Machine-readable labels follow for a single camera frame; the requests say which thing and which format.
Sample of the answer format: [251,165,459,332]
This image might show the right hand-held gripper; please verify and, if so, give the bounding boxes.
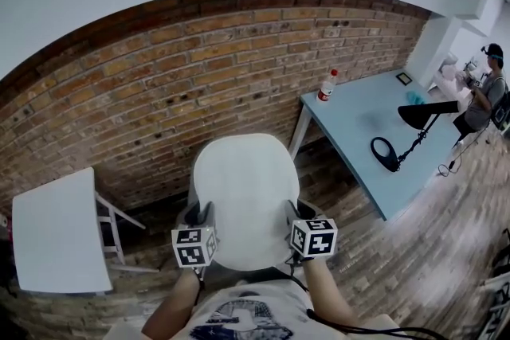
[284,198,339,261]

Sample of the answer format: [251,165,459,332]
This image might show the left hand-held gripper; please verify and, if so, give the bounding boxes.
[171,201,219,270]

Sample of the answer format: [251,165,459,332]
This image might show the white cushion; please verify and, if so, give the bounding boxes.
[192,133,300,272]

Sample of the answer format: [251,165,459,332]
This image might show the person's left forearm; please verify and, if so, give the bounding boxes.
[141,268,201,340]

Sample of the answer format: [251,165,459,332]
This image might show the person's right forearm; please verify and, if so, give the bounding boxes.
[301,257,362,331]

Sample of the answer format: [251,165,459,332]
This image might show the light blue table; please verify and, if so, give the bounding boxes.
[288,68,465,222]

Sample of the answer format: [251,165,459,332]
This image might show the person's white printed shirt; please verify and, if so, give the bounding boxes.
[186,278,320,340]

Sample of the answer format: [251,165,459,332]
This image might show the clear bottle with red cap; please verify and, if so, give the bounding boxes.
[316,68,339,103]

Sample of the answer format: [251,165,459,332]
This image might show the white square table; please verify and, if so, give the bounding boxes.
[11,166,160,295]

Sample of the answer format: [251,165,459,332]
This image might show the black desk lamp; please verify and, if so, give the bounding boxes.
[370,100,460,174]

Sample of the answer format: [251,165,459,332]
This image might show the pink fabric pile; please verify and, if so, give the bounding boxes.
[433,54,475,103]

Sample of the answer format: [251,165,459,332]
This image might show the white metal rack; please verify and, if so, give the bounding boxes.
[477,273,510,340]

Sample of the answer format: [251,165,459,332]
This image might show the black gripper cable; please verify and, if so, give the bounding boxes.
[285,253,434,340]

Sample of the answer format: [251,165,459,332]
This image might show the black lamp power cable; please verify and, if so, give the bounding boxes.
[437,131,485,178]

